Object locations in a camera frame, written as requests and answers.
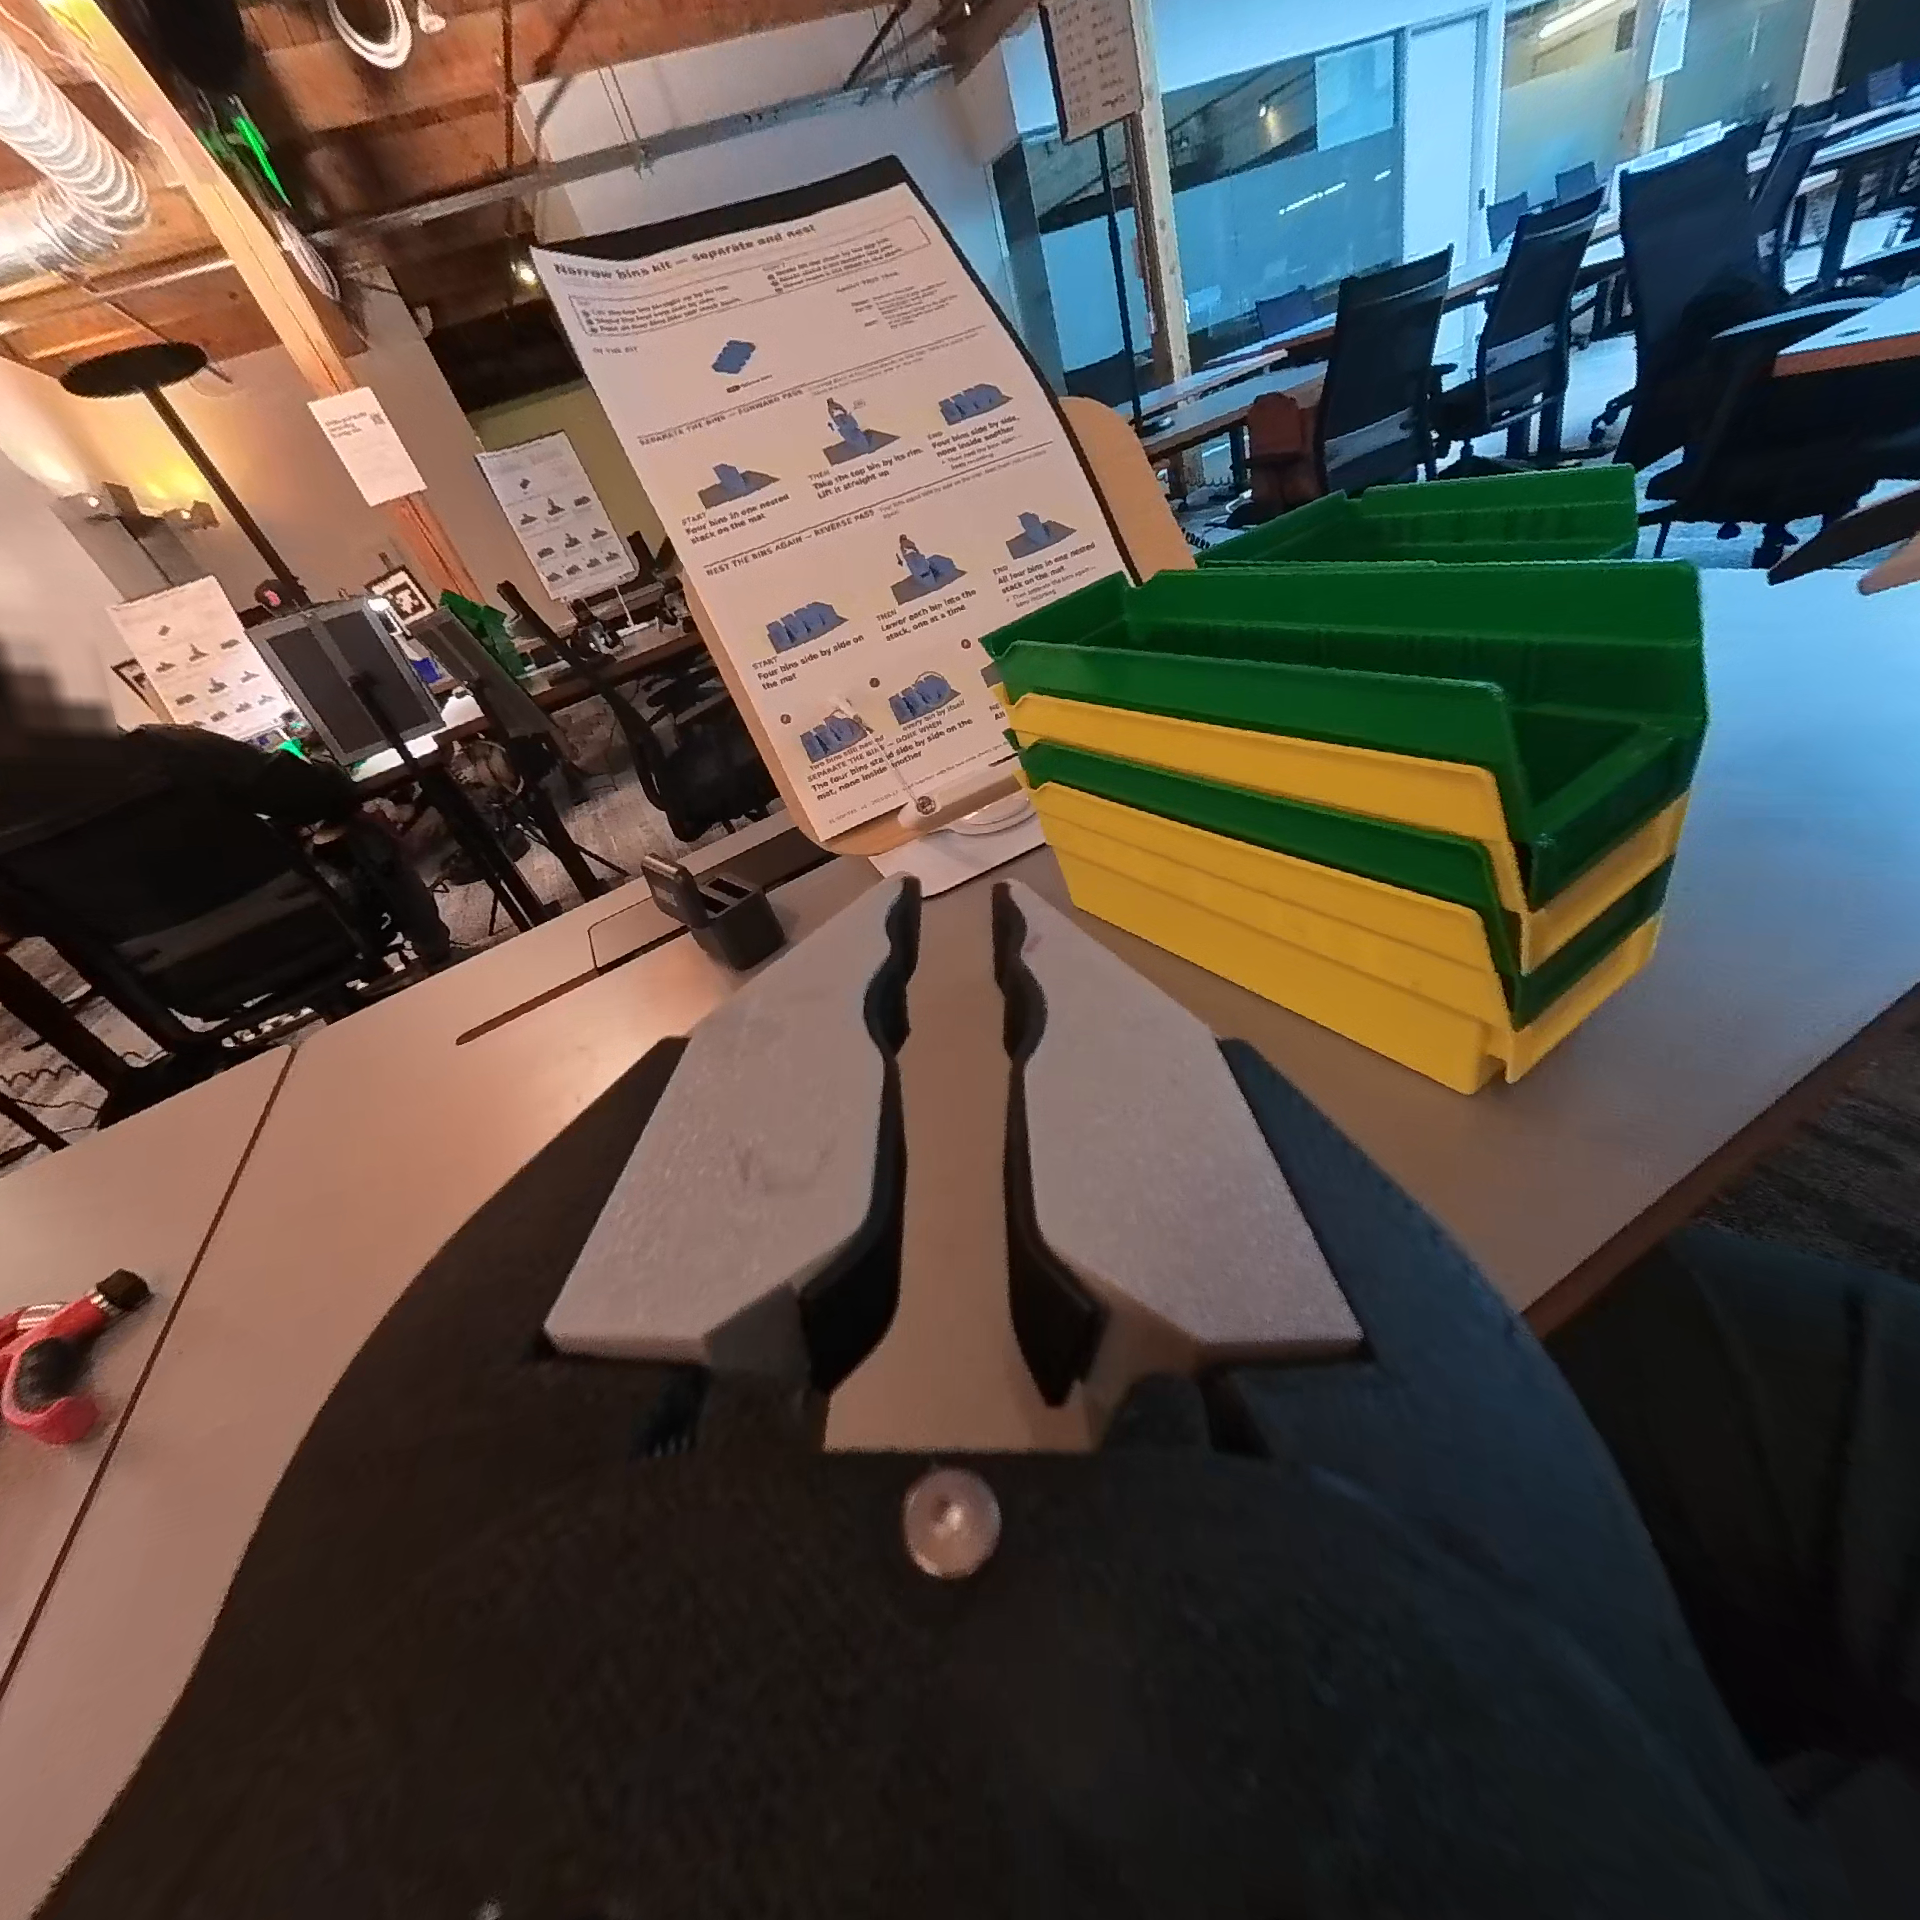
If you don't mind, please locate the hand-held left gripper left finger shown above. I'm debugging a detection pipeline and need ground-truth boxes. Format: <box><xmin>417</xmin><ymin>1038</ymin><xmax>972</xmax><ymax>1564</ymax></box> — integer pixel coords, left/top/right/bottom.
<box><xmin>543</xmin><ymin>872</ymin><xmax>916</xmax><ymax>1392</ymax></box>

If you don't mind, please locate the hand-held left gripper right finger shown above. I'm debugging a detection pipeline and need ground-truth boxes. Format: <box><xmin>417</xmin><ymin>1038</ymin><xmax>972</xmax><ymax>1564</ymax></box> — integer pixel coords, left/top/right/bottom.
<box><xmin>991</xmin><ymin>877</ymin><xmax>1364</xmax><ymax>1409</ymax></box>

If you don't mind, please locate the yellow plastic bin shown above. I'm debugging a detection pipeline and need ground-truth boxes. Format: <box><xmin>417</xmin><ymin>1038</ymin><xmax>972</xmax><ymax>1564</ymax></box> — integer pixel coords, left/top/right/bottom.
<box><xmin>1051</xmin><ymin>840</ymin><xmax>1665</xmax><ymax>1090</ymax></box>
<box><xmin>1000</xmin><ymin>693</ymin><xmax>1691</xmax><ymax>969</ymax></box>
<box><xmin>1032</xmin><ymin>777</ymin><xmax>1670</xmax><ymax>1051</ymax></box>

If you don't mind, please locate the green plastic bin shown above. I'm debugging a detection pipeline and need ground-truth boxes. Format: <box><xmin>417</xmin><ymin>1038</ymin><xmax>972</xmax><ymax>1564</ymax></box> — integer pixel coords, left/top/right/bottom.
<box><xmin>980</xmin><ymin>563</ymin><xmax>1715</xmax><ymax>905</ymax></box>
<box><xmin>1195</xmin><ymin>460</ymin><xmax>1644</xmax><ymax>566</ymax></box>
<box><xmin>1018</xmin><ymin>739</ymin><xmax>1673</xmax><ymax>1037</ymax></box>

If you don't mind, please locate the small black box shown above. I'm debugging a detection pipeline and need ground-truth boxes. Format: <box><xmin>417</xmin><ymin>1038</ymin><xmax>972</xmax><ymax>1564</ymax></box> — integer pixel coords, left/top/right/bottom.
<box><xmin>640</xmin><ymin>850</ymin><xmax>784</xmax><ymax>974</ymax></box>

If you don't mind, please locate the white stand base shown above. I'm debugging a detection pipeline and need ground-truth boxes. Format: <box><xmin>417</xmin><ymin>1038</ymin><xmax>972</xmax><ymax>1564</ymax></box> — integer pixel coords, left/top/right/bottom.
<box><xmin>897</xmin><ymin>777</ymin><xmax>1057</xmax><ymax>902</ymax></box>

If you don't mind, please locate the black office chair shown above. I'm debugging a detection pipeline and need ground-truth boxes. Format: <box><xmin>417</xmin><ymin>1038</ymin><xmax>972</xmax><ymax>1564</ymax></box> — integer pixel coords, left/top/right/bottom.
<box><xmin>1474</xmin><ymin>191</ymin><xmax>1609</xmax><ymax>465</ymax></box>
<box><xmin>1616</xmin><ymin>112</ymin><xmax>1920</xmax><ymax>563</ymax></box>
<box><xmin>0</xmin><ymin>818</ymin><xmax>403</xmax><ymax>1066</ymax></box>
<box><xmin>1320</xmin><ymin>244</ymin><xmax>1456</xmax><ymax>503</ymax></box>
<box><xmin>591</xmin><ymin>661</ymin><xmax>784</xmax><ymax>840</ymax></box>

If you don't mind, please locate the grey tablet screen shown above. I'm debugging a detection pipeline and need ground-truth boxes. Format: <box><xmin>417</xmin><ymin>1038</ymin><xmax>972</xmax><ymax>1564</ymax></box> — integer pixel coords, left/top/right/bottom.
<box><xmin>243</xmin><ymin>594</ymin><xmax>445</xmax><ymax>766</ymax></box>

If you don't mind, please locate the person's leg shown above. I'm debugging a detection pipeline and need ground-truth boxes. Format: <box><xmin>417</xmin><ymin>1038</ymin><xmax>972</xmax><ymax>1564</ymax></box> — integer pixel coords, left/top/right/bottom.
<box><xmin>1548</xmin><ymin>1222</ymin><xmax>1920</xmax><ymax>1920</ymax></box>

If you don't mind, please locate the small instruction poster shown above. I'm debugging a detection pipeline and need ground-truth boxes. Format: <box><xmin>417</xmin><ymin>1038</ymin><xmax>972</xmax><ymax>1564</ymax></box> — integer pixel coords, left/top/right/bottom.
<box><xmin>105</xmin><ymin>579</ymin><xmax>260</xmax><ymax>746</ymax></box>
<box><xmin>479</xmin><ymin>432</ymin><xmax>625</xmax><ymax>601</ymax></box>

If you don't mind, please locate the wooden poster stand board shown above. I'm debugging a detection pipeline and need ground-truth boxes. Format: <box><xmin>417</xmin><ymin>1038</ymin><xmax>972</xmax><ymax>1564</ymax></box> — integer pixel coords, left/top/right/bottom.
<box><xmin>772</xmin><ymin>395</ymin><xmax>1205</xmax><ymax>863</ymax></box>

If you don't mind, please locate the large instruction poster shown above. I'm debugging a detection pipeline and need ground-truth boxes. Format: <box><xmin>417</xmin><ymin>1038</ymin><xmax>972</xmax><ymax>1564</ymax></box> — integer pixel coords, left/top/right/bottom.
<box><xmin>532</xmin><ymin>151</ymin><xmax>1114</xmax><ymax>850</ymax></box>

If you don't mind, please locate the white paper note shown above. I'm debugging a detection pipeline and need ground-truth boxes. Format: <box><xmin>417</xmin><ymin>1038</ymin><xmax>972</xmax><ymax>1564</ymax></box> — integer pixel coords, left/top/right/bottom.
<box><xmin>306</xmin><ymin>390</ymin><xmax>433</xmax><ymax>506</ymax></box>

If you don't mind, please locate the black floor lamp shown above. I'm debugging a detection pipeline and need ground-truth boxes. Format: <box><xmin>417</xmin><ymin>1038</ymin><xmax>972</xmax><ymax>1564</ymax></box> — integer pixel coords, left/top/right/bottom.
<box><xmin>60</xmin><ymin>337</ymin><xmax>322</xmax><ymax>634</ymax></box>

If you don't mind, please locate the hanging white sign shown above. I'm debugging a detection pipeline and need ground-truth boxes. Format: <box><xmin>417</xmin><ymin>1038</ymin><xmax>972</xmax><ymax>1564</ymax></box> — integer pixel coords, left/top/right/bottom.
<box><xmin>1039</xmin><ymin>0</ymin><xmax>1148</xmax><ymax>144</ymax></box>

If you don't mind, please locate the red handled tool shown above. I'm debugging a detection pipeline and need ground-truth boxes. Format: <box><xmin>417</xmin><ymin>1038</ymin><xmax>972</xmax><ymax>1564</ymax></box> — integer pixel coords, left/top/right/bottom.
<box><xmin>0</xmin><ymin>1266</ymin><xmax>158</xmax><ymax>1446</ymax></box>

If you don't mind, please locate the silver ventilation duct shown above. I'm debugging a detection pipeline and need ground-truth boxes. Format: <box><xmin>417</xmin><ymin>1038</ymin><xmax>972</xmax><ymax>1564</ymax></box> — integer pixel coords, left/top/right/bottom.
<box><xmin>0</xmin><ymin>22</ymin><xmax>158</xmax><ymax>292</ymax></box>

